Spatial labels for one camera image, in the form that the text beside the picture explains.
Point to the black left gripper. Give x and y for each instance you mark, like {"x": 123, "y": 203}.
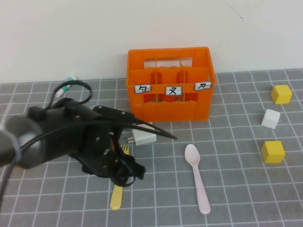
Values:
{"x": 71, "y": 142}

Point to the yellow plastic fork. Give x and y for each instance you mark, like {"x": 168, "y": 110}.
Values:
{"x": 116, "y": 198}

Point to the pink plastic spoon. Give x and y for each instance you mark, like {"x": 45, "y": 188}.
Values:
{"x": 192, "y": 156}

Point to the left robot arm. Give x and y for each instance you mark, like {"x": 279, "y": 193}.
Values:
{"x": 26, "y": 134}

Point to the orange plastic cutlery holder crate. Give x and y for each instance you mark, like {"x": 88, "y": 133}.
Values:
{"x": 170, "y": 113}

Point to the white power adapter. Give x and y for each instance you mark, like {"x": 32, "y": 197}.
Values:
{"x": 145, "y": 140}

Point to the paper label with spoon character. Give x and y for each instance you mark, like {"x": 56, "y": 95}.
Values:
{"x": 142, "y": 89}

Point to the green and white glue stick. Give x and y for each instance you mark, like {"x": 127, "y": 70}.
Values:
{"x": 63, "y": 91}

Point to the paper label with fork character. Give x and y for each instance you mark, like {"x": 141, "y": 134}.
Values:
{"x": 173, "y": 90}

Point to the grey grid tablecloth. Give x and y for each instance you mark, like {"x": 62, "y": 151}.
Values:
{"x": 213, "y": 189}

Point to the paper label with knife character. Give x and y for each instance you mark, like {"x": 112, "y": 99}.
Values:
{"x": 203, "y": 86}

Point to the yellow cube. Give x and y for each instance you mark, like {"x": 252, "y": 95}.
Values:
{"x": 281, "y": 94}
{"x": 273, "y": 152}

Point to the white cube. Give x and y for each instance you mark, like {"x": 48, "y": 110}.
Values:
{"x": 271, "y": 118}

